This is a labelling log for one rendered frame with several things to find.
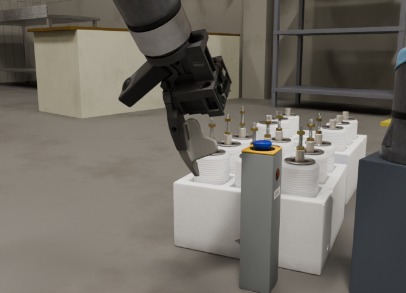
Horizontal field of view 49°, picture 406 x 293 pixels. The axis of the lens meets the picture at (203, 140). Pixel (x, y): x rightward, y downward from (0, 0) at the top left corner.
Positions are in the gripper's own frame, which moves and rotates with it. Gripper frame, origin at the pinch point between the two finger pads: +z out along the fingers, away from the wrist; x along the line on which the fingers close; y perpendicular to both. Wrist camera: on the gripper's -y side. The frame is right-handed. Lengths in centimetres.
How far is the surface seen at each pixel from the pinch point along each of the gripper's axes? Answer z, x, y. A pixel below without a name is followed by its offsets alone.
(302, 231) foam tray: 42.2, 7.5, 8.4
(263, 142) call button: 17.4, 14.0, 4.4
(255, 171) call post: 20.3, 8.9, 2.6
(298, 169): 33.1, 18.8, 8.4
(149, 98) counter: 180, 224, -165
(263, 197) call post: 24.7, 5.3, 3.4
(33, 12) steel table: 154, 387, -371
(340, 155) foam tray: 70, 53, 13
